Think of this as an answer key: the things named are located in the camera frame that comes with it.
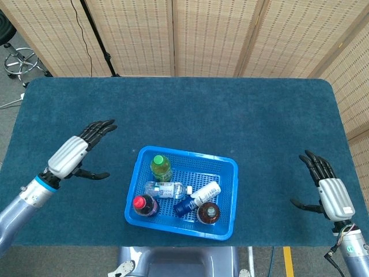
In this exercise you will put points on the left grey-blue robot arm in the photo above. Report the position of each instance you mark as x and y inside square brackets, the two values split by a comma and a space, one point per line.
[23, 205]

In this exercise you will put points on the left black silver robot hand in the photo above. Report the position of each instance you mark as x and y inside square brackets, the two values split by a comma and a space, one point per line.
[67, 157]

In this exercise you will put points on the blue perforated plastic basket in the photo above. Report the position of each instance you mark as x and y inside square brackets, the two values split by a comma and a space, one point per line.
[227, 199]

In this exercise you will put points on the grey-blue robot torso base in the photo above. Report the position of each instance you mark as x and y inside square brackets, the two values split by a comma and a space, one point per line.
[178, 262]

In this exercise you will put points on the clear water bottle white cap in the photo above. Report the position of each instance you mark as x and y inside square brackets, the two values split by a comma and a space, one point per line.
[164, 190]

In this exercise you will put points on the brown tea bottle black cap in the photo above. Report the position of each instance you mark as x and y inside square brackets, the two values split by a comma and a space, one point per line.
[209, 213]

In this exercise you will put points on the teal carpet table mat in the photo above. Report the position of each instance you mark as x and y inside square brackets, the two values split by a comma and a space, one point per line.
[230, 115]

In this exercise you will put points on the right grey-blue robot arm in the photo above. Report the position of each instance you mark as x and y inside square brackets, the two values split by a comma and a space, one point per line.
[356, 254]

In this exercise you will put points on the white bottle dark blue cap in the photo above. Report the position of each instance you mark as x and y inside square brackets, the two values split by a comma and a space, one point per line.
[204, 193]

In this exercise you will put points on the black stool chrome base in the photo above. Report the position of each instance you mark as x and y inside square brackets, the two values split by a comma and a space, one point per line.
[21, 62]

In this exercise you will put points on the cola bottle red cap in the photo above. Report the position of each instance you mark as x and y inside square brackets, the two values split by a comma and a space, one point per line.
[145, 205]

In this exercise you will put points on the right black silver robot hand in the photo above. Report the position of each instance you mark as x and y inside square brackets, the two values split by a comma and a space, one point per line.
[335, 199]

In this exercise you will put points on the yellow floor tape strip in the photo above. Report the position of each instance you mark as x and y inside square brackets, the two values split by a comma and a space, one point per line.
[288, 262]

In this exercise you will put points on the green soda bottle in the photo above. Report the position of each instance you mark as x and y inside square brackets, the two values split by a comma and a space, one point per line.
[161, 167]

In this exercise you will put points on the black tripod stand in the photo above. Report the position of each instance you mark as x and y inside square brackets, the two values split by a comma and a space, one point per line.
[99, 40]

